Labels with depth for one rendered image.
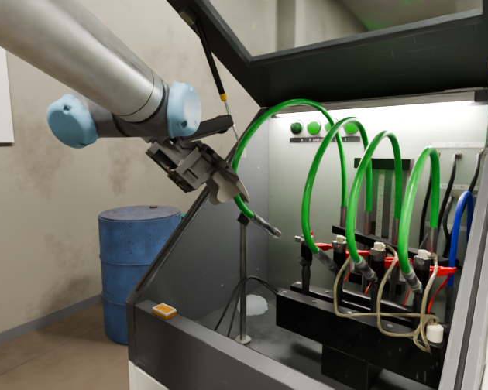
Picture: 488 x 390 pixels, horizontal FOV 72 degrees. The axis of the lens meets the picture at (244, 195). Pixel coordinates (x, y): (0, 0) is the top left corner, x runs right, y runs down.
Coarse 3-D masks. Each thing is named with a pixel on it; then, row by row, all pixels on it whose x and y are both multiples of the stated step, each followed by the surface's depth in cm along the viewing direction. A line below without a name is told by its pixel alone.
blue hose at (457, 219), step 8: (464, 192) 72; (464, 200) 71; (472, 200) 73; (456, 208) 71; (472, 208) 73; (456, 216) 71; (472, 216) 74; (456, 224) 71; (456, 232) 71; (456, 240) 71; (456, 248) 71; (448, 280) 72
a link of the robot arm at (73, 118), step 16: (64, 96) 49; (80, 96) 49; (48, 112) 48; (64, 112) 47; (80, 112) 48; (96, 112) 48; (64, 128) 49; (80, 128) 48; (96, 128) 50; (112, 128) 49; (64, 144) 51; (80, 144) 50
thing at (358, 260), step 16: (368, 160) 57; (400, 160) 72; (400, 176) 73; (352, 192) 55; (400, 192) 74; (352, 208) 54; (400, 208) 75; (352, 224) 55; (352, 240) 55; (352, 256) 57; (368, 272) 62
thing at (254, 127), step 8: (280, 104) 73; (288, 104) 74; (296, 104) 76; (304, 104) 78; (312, 104) 79; (320, 104) 81; (272, 112) 72; (328, 112) 83; (256, 120) 70; (264, 120) 70; (328, 120) 84; (256, 128) 69; (248, 136) 68; (336, 136) 87; (240, 144) 68; (240, 152) 67; (344, 152) 89; (232, 160) 68; (344, 160) 89; (232, 168) 67; (344, 168) 90; (344, 176) 90; (344, 184) 91; (344, 192) 91; (240, 200) 69; (344, 200) 91; (240, 208) 70; (344, 208) 92; (248, 216) 71
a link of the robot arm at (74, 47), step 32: (0, 0) 24; (32, 0) 26; (64, 0) 28; (0, 32) 26; (32, 32) 27; (64, 32) 29; (96, 32) 32; (32, 64) 31; (64, 64) 31; (96, 64) 33; (128, 64) 37; (96, 96) 37; (128, 96) 39; (160, 96) 43; (192, 96) 47; (128, 128) 48; (160, 128) 47; (192, 128) 48
